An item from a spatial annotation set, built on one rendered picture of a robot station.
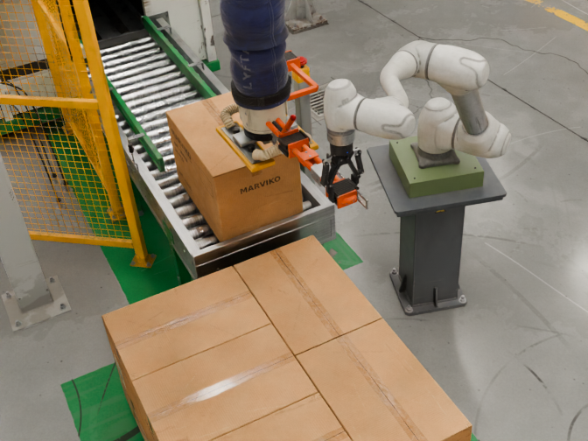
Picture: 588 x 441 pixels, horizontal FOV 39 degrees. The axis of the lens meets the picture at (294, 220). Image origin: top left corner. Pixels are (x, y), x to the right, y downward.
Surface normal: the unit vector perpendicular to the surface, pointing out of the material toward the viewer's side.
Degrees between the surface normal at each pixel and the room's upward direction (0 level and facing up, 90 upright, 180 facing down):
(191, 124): 0
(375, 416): 0
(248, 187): 90
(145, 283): 0
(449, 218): 90
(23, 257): 90
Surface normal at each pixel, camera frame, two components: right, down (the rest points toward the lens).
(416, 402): -0.07, -0.77
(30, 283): 0.45, 0.55
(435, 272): 0.18, 0.62
